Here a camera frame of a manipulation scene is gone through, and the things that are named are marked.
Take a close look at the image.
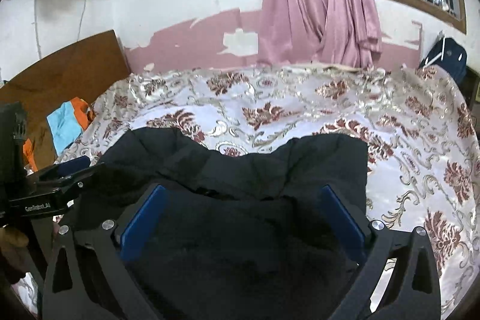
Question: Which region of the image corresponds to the large black jacket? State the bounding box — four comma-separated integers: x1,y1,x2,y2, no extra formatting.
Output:
73,127,368,319

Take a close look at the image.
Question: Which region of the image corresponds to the person left hand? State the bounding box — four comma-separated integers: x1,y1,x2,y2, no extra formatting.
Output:
1,226,29,284

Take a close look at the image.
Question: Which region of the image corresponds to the orange blue brown pillow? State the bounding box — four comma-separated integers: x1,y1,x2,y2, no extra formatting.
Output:
23,97,96,172

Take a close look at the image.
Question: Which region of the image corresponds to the brown wooden headboard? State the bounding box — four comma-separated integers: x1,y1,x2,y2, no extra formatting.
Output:
1,30,130,169

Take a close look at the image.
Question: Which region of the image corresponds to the floral bed cover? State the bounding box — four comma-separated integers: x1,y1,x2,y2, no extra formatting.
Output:
10,64,480,320

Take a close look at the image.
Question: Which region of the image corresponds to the dark blue backpack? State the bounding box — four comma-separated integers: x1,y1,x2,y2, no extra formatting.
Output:
420,37,468,79

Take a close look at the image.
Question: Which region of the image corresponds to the right pink curtain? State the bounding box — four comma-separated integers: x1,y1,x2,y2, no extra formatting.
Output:
320,0,382,68

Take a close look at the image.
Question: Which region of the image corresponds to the pink curtain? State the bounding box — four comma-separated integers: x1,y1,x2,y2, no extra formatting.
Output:
320,0,382,68
258,0,328,64

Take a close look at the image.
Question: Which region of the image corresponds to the left pink curtain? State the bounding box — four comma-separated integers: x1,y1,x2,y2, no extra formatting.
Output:
258,0,328,64

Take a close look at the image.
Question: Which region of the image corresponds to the white wall cable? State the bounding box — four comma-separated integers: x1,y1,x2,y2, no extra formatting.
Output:
33,0,91,60

